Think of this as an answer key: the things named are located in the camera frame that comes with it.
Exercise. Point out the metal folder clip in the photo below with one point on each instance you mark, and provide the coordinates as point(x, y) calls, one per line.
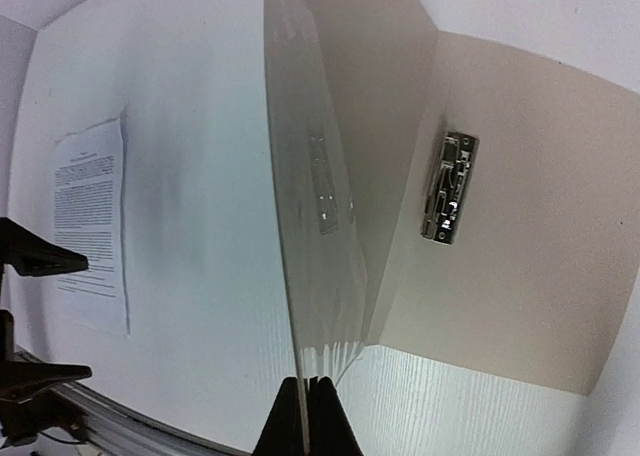
point(450, 177)

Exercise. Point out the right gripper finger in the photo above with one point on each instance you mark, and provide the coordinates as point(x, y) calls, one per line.
point(307, 418)

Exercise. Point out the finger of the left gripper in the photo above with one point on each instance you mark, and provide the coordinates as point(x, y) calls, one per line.
point(30, 255)

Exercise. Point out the printed paper sheet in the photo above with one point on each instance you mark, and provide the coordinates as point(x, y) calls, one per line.
point(87, 175)

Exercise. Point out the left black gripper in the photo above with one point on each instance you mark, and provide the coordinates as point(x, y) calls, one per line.
point(29, 407)

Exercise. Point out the beige file folder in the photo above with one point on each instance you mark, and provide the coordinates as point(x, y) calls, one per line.
point(537, 281)

